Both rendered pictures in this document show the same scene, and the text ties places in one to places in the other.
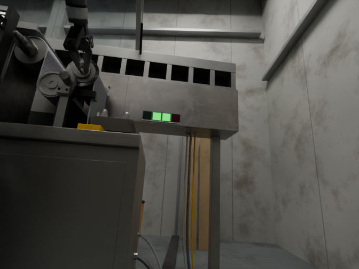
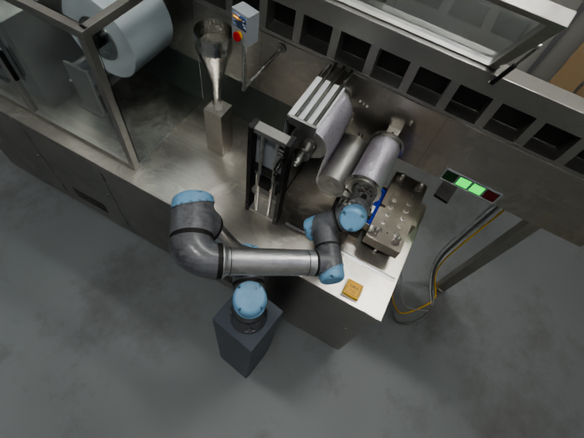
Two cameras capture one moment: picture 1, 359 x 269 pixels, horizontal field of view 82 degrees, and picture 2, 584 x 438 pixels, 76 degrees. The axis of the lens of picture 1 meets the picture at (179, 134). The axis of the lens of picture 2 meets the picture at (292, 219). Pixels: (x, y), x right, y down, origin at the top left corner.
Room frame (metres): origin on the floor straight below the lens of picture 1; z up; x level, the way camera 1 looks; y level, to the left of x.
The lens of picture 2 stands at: (-0.03, 0.36, 2.38)
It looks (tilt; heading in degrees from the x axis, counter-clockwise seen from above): 60 degrees down; 22
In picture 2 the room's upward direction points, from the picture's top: 15 degrees clockwise
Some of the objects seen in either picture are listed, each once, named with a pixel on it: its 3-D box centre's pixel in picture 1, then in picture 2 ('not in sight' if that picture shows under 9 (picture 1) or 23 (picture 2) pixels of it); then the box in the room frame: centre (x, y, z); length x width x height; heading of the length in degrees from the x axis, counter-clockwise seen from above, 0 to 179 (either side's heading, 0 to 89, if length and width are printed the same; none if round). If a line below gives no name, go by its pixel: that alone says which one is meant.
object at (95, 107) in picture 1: (97, 110); not in sight; (0.98, 0.42, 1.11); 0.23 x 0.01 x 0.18; 7
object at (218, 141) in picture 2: not in sight; (217, 103); (0.88, 1.20, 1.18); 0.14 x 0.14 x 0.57
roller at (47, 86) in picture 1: (63, 95); (342, 164); (0.96, 0.60, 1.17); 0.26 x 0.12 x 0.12; 7
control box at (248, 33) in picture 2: not in sight; (243, 25); (0.82, 1.02, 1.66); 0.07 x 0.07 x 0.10; 84
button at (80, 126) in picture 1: (92, 131); (352, 289); (0.64, 0.28, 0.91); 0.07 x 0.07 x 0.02; 7
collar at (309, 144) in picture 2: (26, 46); (305, 149); (0.80, 0.71, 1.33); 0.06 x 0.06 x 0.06; 7
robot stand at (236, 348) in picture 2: not in sight; (245, 338); (0.30, 0.57, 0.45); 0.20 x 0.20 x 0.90; 87
